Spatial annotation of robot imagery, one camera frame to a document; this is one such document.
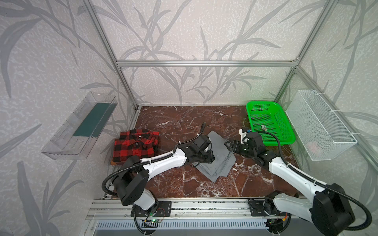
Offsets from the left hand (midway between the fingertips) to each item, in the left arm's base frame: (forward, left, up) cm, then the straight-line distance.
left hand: (215, 155), depth 82 cm
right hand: (+8, -8, +3) cm, 11 cm away
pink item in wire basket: (+1, -49, +11) cm, 50 cm away
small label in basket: (+27, -39, -11) cm, 48 cm away
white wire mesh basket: (-1, -44, +24) cm, 50 cm away
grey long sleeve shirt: (+1, -7, -8) cm, 10 cm away
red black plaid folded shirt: (+9, +46, -2) cm, 47 cm away
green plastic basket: (+39, -46, -12) cm, 61 cm away
